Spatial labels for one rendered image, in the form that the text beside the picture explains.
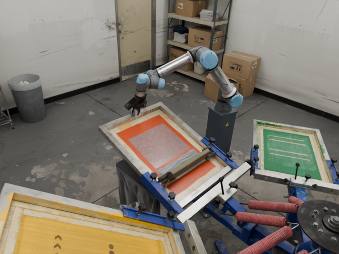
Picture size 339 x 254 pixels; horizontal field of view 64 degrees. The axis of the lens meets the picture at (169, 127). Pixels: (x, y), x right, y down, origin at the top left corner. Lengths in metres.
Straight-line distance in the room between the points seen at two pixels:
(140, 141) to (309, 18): 3.95
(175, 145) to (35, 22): 3.53
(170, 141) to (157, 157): 0.19
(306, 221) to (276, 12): 4.43
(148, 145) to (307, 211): 1.04
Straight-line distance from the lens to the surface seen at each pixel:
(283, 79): 5.54
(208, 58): 1.90
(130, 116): 2.03
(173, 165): 1.83
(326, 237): 1.39
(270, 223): 1.50
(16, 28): 4.85
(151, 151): 1.87
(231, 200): 1.71
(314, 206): 1.50
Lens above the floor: 2.28
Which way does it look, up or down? 32 degrees down
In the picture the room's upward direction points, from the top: 2 degrees clockwise
